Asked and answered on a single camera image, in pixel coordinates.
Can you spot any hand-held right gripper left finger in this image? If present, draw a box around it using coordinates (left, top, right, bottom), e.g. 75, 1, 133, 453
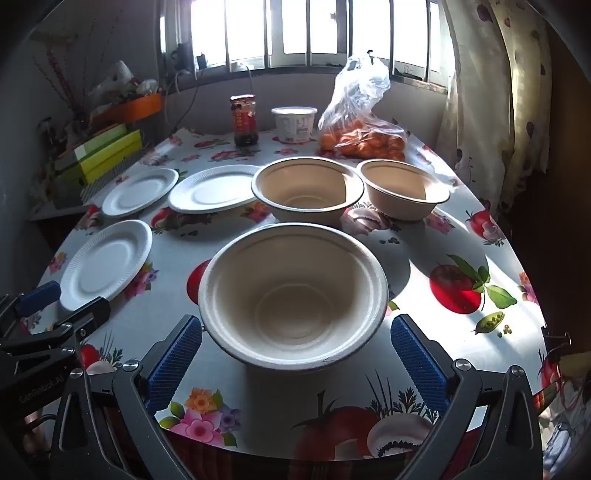
48, 314, 206, 480

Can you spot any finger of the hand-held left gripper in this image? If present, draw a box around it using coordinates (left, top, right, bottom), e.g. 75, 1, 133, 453
46, 296, 112, 346
0, 281, 63, 320

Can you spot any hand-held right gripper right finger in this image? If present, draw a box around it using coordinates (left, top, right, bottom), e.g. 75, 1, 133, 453
390, 314, 543, 480

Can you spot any white foam plate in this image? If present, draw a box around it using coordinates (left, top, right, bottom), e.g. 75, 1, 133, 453
102, 168, 180, 217
168, 164, 266, 214
59, 220, 154, 312

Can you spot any beige paper bowl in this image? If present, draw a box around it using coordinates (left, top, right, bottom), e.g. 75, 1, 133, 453
198, 222, 389, 372
250, 157, 365, 227
356, 159, 451, 222

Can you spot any fruit print tablecloth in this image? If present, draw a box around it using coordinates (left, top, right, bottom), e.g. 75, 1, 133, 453
30, 127, 561, 462

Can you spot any grey striped box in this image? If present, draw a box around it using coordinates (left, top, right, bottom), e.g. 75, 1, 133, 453
79, 157, 140, 205

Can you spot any lime green box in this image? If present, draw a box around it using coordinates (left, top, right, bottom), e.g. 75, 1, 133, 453
55, 130, 144, 185

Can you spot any green and white flat box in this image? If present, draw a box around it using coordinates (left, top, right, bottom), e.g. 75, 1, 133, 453
74, 124, 141, 158

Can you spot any dry twig bunch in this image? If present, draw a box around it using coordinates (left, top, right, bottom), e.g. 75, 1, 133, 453
32, 46, 88, 121

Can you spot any pile of oranges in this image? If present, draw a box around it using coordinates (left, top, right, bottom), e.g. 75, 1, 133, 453
318, 124, 407, 162

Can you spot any white crumpled plastic bag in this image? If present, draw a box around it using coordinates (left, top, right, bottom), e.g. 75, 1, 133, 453
88, 60, 160, 104

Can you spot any red label sauce jar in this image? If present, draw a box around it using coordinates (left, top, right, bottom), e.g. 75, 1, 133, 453
229, 95, 259, 148

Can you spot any white plastic tub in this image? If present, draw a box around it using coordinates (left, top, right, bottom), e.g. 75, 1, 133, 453
271, 106, 318, 144

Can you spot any patterned curtain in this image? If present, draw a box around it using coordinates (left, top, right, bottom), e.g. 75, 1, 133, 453
436, 0, 555, 214

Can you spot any clear plastic bag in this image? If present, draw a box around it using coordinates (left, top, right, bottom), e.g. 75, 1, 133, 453
316, 51, 409, 162

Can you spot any barred window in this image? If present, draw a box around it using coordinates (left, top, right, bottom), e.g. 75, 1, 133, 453
157, 0, 455, 81

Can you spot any thin dark cable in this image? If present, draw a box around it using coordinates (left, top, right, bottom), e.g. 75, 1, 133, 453
173, 69, 205, 131

